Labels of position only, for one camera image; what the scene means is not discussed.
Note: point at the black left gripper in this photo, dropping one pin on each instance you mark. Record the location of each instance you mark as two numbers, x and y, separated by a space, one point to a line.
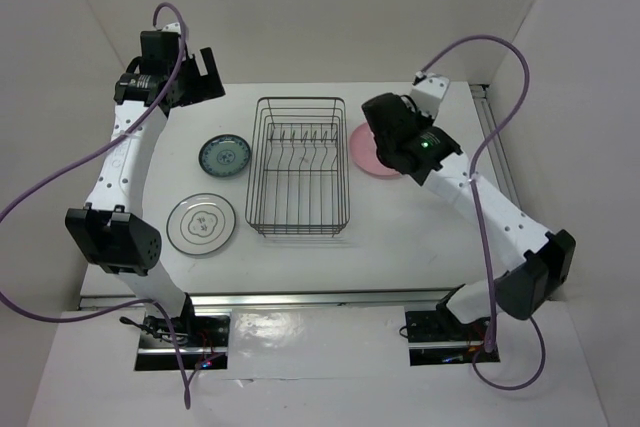
205 86

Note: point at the blue green patterned plate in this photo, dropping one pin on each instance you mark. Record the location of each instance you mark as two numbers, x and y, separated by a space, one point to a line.
224 156

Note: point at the white plate with dark rim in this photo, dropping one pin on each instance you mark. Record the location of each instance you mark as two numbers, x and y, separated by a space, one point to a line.
201 224

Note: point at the pink plastic plate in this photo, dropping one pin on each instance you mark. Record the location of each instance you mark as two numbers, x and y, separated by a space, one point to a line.
363 152

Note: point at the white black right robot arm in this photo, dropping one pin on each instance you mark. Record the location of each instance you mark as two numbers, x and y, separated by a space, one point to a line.
536 260

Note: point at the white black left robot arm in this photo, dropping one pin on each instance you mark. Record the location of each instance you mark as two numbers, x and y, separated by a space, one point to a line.
109 229

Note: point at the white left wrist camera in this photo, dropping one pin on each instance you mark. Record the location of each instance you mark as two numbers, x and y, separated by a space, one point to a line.
172 28

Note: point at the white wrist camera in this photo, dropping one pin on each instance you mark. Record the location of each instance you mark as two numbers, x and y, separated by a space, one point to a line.
428 91
172 28

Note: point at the dark wire dish rack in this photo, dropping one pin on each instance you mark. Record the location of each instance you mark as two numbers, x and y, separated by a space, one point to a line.
298 181

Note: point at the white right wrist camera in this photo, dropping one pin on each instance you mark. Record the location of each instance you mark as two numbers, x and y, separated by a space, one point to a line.
428 91

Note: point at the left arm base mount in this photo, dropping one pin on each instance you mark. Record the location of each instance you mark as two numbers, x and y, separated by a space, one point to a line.
206 347

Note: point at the aluminium side rail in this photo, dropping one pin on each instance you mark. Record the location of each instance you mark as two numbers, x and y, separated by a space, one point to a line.
495 150

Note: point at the aluminium front rail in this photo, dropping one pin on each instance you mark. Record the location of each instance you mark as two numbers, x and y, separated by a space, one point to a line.
319 298

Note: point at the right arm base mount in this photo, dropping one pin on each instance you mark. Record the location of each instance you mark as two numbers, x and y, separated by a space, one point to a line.
437 338

